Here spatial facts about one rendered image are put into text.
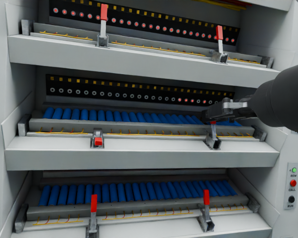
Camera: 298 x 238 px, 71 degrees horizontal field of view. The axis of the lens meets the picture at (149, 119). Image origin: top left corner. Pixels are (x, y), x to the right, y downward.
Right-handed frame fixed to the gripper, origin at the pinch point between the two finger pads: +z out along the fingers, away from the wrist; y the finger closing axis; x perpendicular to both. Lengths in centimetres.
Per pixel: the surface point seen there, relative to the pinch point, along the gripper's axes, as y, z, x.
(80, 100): -31.1, 13.8, 4.0
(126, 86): -19.3, 11.7, 8.3
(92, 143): -27.6, -0.9, -7.0
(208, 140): -1.0, 1.1, -5.8
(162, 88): -9.2, 11.6, 8.5
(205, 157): -2.5, -0.3, -9.8
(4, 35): -42.8, -4.3, 11.2
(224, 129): 6.1, 4.6, -2.9
